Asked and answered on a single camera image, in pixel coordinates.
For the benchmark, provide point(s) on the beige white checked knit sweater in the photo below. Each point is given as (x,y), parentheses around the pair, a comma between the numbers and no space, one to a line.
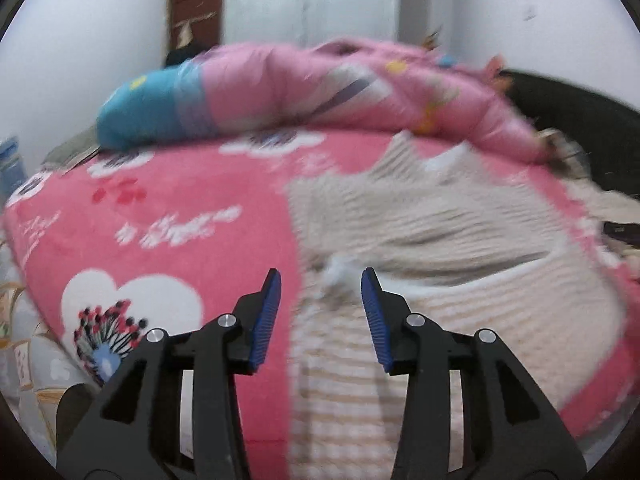
(425,220)

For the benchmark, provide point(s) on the plaid pillow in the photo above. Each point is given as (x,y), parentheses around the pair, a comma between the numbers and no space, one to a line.
(560,152)

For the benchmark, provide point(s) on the blue plastic item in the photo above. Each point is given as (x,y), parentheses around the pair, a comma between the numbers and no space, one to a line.
(10,165)

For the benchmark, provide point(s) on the green patterned mat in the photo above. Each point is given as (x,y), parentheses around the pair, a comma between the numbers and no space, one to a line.
(70,152)

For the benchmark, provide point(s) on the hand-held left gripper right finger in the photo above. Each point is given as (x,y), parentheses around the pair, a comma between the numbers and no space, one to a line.
(375,320)

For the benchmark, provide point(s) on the dark hanging clothes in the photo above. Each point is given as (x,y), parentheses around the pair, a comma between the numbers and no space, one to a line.
(182,55)

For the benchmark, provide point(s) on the pink and blue quilt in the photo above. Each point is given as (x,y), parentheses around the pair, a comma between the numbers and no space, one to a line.
(300,85)

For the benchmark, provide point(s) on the grey floral bed sheet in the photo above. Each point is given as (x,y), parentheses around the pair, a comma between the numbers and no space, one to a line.
(35,360)

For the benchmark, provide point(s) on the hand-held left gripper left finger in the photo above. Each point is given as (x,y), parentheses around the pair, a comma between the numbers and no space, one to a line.
(265,320)

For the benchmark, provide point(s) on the brown door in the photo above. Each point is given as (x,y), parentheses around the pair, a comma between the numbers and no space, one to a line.
(197,5)

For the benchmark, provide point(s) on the pink floral bed blanket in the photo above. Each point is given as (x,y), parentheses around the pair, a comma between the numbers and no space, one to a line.
(175,195)

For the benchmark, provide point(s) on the black padded headboard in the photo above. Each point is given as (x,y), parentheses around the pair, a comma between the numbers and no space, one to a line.
(590,120)

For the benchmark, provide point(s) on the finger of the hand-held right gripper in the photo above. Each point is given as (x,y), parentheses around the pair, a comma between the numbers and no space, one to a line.
(625,232)

